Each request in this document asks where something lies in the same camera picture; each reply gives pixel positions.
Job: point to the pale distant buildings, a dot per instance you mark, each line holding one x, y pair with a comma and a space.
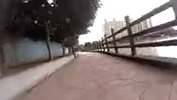
115, 27

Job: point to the red paved path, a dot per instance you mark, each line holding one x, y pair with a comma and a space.
95, 85

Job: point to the row of trees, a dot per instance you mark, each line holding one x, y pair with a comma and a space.
54, 14

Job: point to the concrete kerb under fence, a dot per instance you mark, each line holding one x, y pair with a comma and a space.
165, 62

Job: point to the river water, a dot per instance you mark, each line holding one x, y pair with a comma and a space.
174, 50

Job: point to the pale blue wall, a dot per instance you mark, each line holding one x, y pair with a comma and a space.
26, 50

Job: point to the low concrete wall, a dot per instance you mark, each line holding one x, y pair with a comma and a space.
14, 84

